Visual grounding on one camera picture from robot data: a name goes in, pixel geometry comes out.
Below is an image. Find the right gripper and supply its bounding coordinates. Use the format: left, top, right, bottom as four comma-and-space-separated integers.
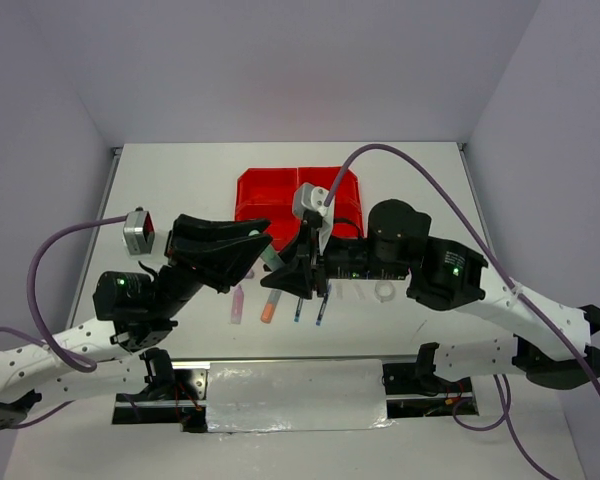
262, 215, 408, 296

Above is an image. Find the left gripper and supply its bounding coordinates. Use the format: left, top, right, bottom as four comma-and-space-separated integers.
160, 219, 287, 321

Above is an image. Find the green highlighter body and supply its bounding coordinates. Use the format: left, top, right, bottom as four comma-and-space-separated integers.
249, 230, 284, 271

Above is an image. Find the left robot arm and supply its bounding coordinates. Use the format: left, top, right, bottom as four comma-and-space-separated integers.
0, 208, 272, 431

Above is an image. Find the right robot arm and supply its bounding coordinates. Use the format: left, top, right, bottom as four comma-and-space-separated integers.
261, 199, 600, 391

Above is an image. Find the blue pen left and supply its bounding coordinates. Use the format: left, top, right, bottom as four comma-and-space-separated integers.
293, 298, 304, 323

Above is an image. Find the blue pen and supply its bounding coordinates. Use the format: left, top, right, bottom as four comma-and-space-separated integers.
293, 298, 304, 323
315, 285, 331, 326

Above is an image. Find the blue pen right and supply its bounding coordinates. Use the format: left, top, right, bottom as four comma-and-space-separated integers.
315, 285, 331, 326

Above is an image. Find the orange highlighter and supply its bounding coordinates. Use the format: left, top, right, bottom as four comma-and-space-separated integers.
260, 289, 282, 324

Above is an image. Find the red four-compartment bin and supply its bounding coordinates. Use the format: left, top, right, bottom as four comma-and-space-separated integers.
234, 167, 364, 250

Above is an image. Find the small clear tape roll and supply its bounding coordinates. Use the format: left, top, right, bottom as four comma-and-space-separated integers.
374, 280, 396, 303

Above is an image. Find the silver foil sheet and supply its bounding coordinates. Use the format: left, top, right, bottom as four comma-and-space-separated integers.
206, 359, 391, 433

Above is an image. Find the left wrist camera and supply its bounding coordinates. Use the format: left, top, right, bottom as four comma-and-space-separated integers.
123, 209, 155, 256

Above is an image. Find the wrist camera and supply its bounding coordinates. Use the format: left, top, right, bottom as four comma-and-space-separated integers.
123, 209, 155, 256
292, 183, 335, 254

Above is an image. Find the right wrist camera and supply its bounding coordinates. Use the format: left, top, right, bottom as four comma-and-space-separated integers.
292, 183, 335, 254

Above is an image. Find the black mounting rail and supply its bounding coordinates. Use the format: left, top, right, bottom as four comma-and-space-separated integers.
111, 357, 478, 434

